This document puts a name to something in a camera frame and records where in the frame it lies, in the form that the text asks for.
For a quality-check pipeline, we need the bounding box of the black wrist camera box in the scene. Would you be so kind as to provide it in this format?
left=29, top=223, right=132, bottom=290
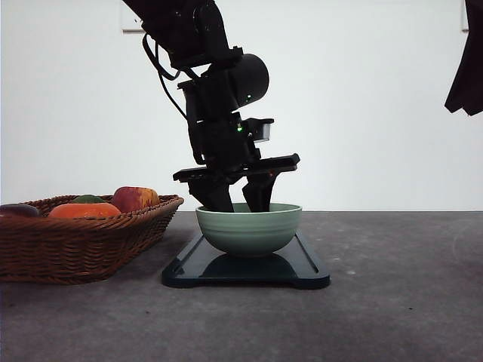
left=241, top=118, right=274, bottom=143

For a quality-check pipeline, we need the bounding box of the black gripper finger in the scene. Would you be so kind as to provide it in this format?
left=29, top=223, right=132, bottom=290
left=187, top=178, right=234, bottom=212
left=241, top=171, right=278, bottom=213

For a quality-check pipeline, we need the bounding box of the brown wicker basket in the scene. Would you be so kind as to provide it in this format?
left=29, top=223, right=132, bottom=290
left=0, top=195, right=184, bottom=284

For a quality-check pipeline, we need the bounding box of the white wall socket left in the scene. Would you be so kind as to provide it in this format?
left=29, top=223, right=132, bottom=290
left=121, top=1, right=146, bottom=37

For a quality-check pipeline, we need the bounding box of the dark red plum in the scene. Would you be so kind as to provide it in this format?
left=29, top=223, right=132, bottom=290
left=0, top=204, right=41, bottom=217

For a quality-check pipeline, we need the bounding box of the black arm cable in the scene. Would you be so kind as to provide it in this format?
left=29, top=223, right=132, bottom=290
left=140, top=33, right=188, bottom=120

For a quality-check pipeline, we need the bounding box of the red yellow apple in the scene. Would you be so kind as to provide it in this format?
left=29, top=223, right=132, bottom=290
left=113, top=186, right=160, bottom=213

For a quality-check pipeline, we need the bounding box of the green lime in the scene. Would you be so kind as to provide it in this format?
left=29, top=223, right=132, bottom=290
left=72, top=195, right=105, bottom=204

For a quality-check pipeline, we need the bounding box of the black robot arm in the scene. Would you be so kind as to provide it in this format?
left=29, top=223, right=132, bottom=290
left=123, top=0, right=300, bottom=212
left=445, top=0, right=483, bottom=116

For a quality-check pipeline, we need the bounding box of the light green ceramic bowl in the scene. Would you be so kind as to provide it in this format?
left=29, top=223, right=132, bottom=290
left=195, top=202, right=303, bottom=257

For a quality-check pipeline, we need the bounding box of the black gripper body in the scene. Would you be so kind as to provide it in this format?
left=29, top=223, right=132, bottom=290
left=173, top=110, right=300, bottom=183

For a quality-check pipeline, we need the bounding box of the black rectangular tray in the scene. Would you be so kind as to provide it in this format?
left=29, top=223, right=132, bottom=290
left=162, top=231, right=331, bottom=289

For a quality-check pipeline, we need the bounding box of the orange tangerine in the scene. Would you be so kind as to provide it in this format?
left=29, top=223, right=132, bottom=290
left=48, top=203, right=122, bottom=219

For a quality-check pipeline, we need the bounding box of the white wall socket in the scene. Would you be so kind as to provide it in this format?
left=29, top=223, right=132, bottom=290
left=121, top=1, right=146, bottom=37
left=461, top=0, right=469, bottom=32

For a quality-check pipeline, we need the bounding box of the white wall socket right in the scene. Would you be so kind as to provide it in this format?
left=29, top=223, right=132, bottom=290
left=461, top=0, right=469, bottom=32

